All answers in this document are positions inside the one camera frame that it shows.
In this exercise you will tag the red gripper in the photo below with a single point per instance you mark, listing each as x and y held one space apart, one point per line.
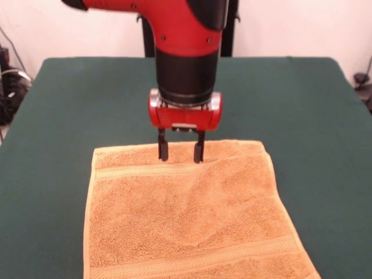
186 117

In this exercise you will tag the tan terry towel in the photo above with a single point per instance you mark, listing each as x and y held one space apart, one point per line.
180 209

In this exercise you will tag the dark green table cloth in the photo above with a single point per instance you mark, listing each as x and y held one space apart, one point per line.
72 116

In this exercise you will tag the black box with red mark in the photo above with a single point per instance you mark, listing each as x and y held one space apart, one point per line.
4 55

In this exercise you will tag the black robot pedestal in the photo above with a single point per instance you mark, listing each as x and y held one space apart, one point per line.
232 32

